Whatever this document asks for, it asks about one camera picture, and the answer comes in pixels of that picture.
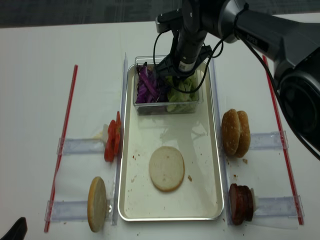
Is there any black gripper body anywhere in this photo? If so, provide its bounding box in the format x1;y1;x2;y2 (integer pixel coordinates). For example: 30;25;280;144
156;45;212;78

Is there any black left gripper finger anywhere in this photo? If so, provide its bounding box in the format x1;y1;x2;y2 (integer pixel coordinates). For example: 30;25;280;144
172;76;184;91

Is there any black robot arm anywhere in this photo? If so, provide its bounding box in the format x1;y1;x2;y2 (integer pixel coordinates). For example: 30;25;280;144
154;0;320;158

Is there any green lettuce pile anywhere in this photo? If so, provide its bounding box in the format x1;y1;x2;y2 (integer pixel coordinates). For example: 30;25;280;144
164;74;199;113

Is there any rear tomato slice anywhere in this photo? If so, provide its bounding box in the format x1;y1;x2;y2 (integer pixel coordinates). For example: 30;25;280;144
114;111;122;155

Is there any tomato slice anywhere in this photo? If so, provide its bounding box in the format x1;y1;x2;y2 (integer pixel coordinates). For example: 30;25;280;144
114;111;122;155
104;119;117;163

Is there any front tomato slice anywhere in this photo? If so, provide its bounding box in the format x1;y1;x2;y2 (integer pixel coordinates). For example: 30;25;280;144
104;119;117;163

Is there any front meat patty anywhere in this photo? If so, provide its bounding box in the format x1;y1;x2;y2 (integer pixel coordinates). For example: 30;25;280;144
229;183;245;226

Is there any meat patty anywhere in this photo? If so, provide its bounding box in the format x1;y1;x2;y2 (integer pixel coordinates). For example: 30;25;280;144
229;183;245;226
239;185;254;222

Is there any white slice beside patties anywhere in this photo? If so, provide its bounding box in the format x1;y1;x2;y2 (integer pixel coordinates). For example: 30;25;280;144
250;188;259;212

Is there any rear meat patty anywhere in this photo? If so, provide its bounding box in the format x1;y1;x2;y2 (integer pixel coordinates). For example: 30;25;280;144
239;185;254;222

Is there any clear plastic salad container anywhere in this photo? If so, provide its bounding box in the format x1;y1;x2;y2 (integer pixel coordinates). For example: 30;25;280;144
132;56;203;115

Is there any shredded purple cabbage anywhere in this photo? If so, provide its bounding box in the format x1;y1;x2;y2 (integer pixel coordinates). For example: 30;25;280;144
135;62;170;104

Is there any front sesame bun top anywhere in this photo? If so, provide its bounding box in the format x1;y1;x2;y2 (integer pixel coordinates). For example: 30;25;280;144
221;108;241;156

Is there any sesame bun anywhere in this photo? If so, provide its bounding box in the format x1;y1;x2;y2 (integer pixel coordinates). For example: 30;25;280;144
235;110;251;158
221;108;241;156

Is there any bottom bun slice on tray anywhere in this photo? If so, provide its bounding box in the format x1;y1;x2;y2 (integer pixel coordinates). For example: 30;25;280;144
149;146;185;192

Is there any white metal serving tray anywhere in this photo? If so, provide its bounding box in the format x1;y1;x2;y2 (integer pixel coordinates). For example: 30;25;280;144
118;64;224;222

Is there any rear sesame bun top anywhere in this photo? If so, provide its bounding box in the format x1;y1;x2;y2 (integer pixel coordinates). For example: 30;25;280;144
235;110;251;158

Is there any white onion slice left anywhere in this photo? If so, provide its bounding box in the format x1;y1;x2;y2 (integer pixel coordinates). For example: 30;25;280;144
93;124;109;145

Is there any left long clear divider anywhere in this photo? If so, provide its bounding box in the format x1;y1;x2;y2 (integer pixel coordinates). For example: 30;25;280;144
111;52;128;226

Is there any long clear divider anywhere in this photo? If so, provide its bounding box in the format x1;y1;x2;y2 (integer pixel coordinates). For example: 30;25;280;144
209;59;232;225
111;52;128;226

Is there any upper left clear holder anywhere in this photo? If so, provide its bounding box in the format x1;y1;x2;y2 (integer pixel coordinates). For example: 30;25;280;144
57;138;105;156

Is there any clear holder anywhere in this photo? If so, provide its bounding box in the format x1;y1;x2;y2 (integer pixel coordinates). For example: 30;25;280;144
57;138;105;156
249;131;289;150
253;196;305;218
44;200;88;222

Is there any upper right clear holder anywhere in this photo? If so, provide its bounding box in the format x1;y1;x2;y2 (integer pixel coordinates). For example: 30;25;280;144
249;131;289;150

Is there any right long clear divider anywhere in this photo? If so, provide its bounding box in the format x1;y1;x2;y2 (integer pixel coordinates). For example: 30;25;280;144
209;59;232;225

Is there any standing bun half left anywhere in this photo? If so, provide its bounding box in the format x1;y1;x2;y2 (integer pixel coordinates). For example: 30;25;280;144
87;176;107;233

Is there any right red tape strip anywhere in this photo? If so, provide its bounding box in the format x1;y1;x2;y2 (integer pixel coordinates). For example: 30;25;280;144
262;55;305;226

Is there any red tape strip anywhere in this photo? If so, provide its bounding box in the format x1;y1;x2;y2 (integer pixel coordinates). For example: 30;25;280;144
43;64;78;234
262;55;305;226

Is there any lower right clear holder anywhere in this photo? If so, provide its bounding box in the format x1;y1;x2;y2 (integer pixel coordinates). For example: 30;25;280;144
253;196;305;218

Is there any left red tape strip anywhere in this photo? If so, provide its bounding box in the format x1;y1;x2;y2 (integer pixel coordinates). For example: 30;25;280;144
43;64;78;234

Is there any lower left clear holder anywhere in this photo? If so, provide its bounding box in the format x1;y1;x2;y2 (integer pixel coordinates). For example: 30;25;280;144
44;200;88;222

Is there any black object bottom left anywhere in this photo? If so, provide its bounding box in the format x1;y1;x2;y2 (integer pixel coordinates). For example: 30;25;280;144
0;217;28;240

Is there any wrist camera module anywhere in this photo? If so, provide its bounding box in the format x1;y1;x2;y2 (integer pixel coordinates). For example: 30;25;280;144
155;8;183;34

